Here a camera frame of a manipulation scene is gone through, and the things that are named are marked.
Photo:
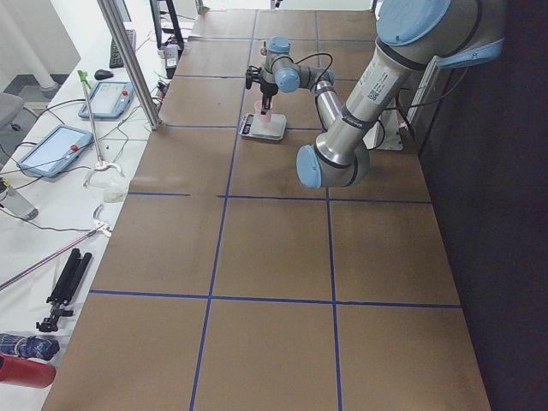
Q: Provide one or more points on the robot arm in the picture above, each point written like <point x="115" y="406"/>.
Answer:
<point x="409" y="35"/>

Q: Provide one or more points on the crumpled white cloth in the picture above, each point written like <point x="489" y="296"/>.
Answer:
<point x="108" y="187"/>

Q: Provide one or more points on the pink handled reacher grabber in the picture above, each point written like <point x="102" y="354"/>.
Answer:
<point x="100" y="226"/>

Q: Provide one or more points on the far blue teach pendant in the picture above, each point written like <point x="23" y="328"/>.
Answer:
<point x="109" y="99"/>

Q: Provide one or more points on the green tipped reacher grabber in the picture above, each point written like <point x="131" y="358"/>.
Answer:
<point x="101" y="164"/>

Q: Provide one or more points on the aluminium frame post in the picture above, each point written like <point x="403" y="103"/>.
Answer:
<point x="114" y="22"/>

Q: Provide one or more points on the blue patterned folded umbrella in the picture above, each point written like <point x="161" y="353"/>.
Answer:
<point x="29" y="347"/>

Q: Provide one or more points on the pink plastic cup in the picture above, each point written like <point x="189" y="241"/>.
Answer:
<point x="262" y="116"/>

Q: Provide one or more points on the clear plastic water bottle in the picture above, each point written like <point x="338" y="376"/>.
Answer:
<point x="16" y="202"/>

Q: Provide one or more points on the black computer mouse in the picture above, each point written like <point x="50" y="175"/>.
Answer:
<point x="103" y="74"/>

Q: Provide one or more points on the grey digital kitchen scale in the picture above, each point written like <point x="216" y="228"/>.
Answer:
<point x="251" y="127"/>

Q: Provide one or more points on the blue teach pendant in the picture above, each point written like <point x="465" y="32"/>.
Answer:
<point x="56" y="151"/>
<point x="109" y="99"/>

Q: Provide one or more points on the near blue teach pendant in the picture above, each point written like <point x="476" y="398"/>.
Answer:
<point x="56" y="151"/>

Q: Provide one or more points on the red water bottle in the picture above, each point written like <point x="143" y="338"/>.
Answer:
<point x="26" y="373"/>

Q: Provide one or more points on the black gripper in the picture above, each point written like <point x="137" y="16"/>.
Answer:
<point x="268" y="90"/>

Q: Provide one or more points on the black box with label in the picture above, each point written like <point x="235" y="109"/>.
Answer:
<point x="171" y="58"/>

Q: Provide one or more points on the black folded tripod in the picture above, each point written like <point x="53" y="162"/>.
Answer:
<point x="64" y="290"/>

